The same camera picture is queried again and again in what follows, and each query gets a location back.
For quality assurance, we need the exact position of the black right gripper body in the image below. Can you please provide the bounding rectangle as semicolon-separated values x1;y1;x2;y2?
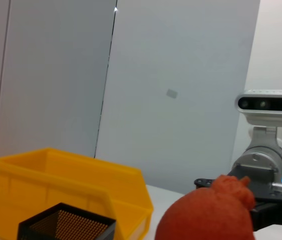
227;162;282;201

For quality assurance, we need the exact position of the yellow plastic bin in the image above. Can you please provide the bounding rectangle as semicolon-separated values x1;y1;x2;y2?
0;147;155;240

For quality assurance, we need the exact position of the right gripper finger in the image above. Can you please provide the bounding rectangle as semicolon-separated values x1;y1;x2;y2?
194;177;217;191
251;199;282;232

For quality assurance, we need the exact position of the red pepper toy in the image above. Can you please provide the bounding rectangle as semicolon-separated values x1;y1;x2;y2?
154;174;257;240

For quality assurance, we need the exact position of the black mesh pen holder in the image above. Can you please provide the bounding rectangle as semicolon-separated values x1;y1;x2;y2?
17;202;118;240

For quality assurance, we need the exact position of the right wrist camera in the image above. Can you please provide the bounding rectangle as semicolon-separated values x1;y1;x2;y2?
235;89;282;126

